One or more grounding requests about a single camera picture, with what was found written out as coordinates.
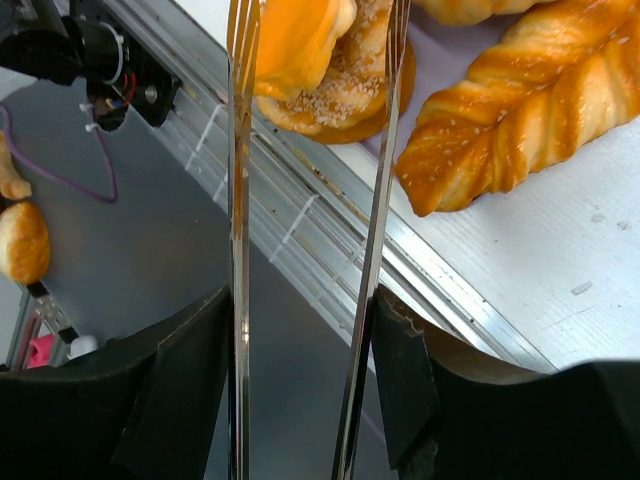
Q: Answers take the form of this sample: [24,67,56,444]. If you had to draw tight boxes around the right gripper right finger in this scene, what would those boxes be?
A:
[372,287,639,479]

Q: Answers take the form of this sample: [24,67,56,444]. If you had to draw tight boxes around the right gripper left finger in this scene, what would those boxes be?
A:
[1,287,231,479]

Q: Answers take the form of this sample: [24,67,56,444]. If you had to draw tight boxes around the large braided bread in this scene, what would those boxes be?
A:
[395,1,639,217]

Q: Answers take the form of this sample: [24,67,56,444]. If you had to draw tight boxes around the metal serving tongs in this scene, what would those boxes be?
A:
[225,0,412,480]

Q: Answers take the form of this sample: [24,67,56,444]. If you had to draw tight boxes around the croissant bread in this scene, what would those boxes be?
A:
[414,0,549,26]

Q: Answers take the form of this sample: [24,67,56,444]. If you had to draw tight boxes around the left base motor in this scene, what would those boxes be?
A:
[1,1,180,127]

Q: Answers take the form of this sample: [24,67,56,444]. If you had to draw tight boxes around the lilac plastic tray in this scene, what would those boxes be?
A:
[395,5,520,155]

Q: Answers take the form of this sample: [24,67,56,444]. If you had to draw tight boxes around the aluminium rail frame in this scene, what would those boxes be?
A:
[105,1,553,373]

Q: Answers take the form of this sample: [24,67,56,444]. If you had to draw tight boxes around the sesame ring bread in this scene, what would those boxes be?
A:
[255,1,392,144]

